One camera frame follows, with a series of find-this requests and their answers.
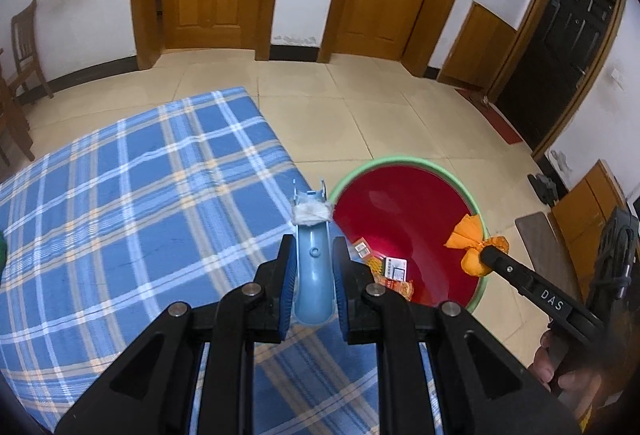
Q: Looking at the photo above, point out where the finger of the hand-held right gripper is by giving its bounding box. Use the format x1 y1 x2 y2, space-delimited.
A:
479 245 538 290

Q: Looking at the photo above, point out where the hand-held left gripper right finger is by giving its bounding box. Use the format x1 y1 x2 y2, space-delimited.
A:
332 236 583 435

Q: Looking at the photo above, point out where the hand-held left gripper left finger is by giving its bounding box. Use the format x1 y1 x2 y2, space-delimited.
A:
55 234 301 435

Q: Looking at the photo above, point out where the light blue plastic tool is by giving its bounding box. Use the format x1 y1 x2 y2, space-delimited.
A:
291 178 335 327

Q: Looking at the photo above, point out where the orange plastic bag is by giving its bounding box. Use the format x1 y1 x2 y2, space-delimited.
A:
445 214 510 277

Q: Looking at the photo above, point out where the clear orange noodle packet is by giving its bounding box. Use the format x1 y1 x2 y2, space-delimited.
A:
372 277 416 302

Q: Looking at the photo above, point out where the red basin with green rim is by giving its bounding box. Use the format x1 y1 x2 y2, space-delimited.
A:
327 156 491 316

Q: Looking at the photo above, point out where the person's right hand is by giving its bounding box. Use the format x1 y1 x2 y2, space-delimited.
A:
531 332 627 432

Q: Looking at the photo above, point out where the pair of dark shoes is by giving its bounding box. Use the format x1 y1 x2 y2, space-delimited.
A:
527 172 559 207

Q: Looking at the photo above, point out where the wooden floor cabinet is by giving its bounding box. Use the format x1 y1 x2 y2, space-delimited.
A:
549 159 634 267

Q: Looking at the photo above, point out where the red doormat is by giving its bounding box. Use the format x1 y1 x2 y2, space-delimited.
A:
453 86 524 146

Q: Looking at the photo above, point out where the blue plaid tablecloth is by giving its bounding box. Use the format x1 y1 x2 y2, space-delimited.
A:
0 86 447 435

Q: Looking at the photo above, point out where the black metal door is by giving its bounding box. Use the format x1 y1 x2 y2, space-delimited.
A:
487 0 629 161

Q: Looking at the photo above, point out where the wooden dining chair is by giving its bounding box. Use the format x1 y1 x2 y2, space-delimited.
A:
0 48 36 167
11 0 55 106

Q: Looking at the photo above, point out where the low wooden wall panel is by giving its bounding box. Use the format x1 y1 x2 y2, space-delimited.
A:
437 1 519 89

